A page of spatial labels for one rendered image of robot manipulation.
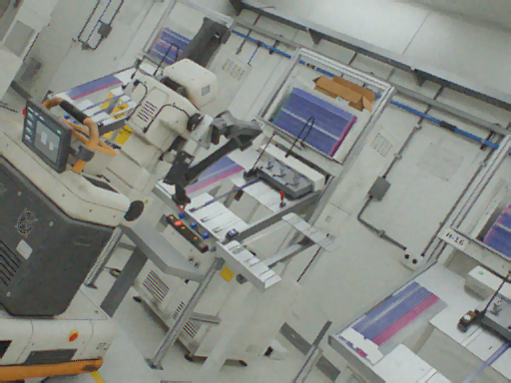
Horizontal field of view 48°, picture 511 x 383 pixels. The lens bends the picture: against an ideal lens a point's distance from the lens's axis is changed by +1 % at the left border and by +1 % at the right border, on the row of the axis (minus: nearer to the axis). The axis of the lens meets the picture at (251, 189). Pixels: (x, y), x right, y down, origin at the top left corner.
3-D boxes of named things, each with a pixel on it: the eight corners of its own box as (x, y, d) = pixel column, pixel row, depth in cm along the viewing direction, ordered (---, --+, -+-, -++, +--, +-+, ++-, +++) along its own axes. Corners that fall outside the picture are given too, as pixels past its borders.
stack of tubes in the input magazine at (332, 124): (329, 156, 317) (355, 115, 315) (269, 122, 349) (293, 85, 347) (339, 164, 327) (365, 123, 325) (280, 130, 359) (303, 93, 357)
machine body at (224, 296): (187, 364, 314) (247, 270, 309) (125, 292, 358) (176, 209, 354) (254, 369, 364) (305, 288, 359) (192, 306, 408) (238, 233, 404)
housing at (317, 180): (313, 201, 324) (314, 181, 316) (258, 166, 355) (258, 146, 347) (323, 196, 328) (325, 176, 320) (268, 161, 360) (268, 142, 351)
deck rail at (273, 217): (221, 251, 288) (221, 241, 284) (219, 249, 289) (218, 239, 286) (320, 199, 325) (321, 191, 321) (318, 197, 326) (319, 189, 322)
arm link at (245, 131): (257, 116, 278) (268, 133, 277) (236, 132, 282) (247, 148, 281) (225, 109, 236) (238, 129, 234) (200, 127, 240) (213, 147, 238)
